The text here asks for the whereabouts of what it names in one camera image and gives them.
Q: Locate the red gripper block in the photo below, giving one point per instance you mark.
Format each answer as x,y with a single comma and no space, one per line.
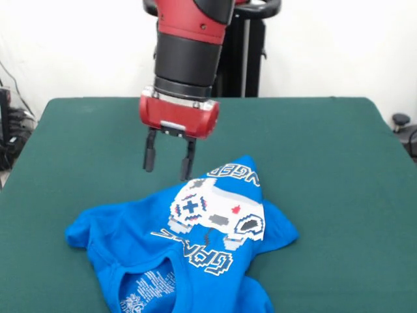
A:
179,115

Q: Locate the blue printed t-shirt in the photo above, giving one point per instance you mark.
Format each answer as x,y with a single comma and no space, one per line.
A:
195,261

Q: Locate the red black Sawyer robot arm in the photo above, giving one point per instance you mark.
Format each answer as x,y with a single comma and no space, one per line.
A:
189,52

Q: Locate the dark green table cloth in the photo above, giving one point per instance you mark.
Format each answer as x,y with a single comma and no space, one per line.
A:
97,146

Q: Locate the black electronics box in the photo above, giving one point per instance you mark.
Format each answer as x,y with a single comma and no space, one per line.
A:
4,114

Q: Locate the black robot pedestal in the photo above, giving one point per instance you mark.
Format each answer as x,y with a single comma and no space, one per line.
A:
234,65

